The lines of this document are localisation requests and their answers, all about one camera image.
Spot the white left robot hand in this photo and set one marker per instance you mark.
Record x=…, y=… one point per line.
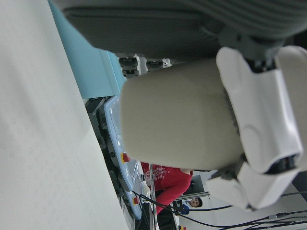
x=261, y=100

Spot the person with glasses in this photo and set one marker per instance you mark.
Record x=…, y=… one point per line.
x=195, y=203

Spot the person in red shirt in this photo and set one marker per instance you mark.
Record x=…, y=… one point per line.
x=168, y=182

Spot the teach pendant with red button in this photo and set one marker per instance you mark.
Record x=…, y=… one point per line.
x=111, y=119

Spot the grey blue teach pendant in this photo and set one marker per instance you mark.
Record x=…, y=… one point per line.
x=136, y=208

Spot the light blue plastic bin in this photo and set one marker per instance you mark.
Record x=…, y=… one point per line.
x=79, y=52

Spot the white aluminium profile post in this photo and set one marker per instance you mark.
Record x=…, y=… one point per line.
x=155, y=221

